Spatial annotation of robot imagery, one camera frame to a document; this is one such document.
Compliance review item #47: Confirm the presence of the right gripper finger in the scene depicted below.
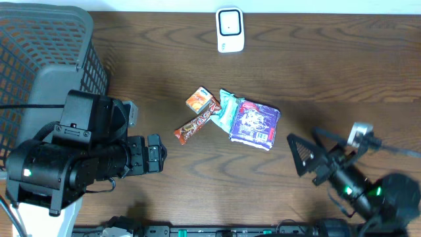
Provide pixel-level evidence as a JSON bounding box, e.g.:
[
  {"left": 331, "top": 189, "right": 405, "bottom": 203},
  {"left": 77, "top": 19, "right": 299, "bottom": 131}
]
[
  {"left": 287, "top": 134, "right": 329, "bottom": 177},
  {"left": 312, "top": 127, "right": 420, "bottom": 158}
]

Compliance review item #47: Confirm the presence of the red orange snack bar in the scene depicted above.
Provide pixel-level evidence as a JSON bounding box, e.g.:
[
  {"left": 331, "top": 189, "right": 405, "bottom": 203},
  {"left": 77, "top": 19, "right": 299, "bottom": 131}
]
[{"left": 174, "top": 98, "right": 221, "bottom": 145}]

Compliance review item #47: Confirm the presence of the purple noodle packet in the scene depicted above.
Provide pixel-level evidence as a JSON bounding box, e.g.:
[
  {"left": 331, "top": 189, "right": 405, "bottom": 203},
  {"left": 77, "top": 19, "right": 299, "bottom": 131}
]
[{"left": 229, "top": 99, "right": 281, "bottom": 151}]

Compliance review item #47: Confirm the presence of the small orange box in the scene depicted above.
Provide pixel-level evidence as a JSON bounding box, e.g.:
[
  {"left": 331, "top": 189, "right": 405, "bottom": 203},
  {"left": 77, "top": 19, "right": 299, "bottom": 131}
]
[{"left": 186, "top": 86, "right": 213, "bottom": 114}]

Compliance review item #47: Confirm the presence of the mint green snack packet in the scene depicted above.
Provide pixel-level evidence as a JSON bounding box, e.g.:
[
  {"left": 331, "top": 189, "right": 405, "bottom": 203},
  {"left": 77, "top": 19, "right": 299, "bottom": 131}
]
[{"left": 210, "top": 89, "right": 245, "bottom": 133}]

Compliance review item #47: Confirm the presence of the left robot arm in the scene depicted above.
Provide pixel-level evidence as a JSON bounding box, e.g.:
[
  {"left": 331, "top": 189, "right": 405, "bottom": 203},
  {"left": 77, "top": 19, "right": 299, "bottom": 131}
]
[{"left": 1, "top": 90, "right": 167, "bottom": 236}]

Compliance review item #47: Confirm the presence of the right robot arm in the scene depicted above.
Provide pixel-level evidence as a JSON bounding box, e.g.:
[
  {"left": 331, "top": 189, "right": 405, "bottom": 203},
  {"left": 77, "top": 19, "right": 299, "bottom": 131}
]
[{"left": 287, "top": 122, "right": 420, "bottom": 236}]

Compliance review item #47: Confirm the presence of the white barcode scanner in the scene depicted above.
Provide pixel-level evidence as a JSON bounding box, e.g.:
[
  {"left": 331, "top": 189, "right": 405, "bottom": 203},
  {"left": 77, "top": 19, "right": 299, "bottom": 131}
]
[{"left": 215, "top": 7, "right": 245, "bottom": 53}]

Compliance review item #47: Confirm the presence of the grey plastic mesh basket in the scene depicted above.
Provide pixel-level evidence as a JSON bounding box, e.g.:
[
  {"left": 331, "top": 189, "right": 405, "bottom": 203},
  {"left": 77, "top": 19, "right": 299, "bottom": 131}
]
[{"left": 1, "top": 2, "right": 109, "bottom": 171}]

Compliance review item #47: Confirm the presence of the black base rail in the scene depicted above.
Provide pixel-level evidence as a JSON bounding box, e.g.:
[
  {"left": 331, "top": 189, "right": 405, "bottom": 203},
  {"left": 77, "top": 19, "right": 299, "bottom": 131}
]
[{"left": 70, "top": 217, "right": 409, "bottom": 237}]

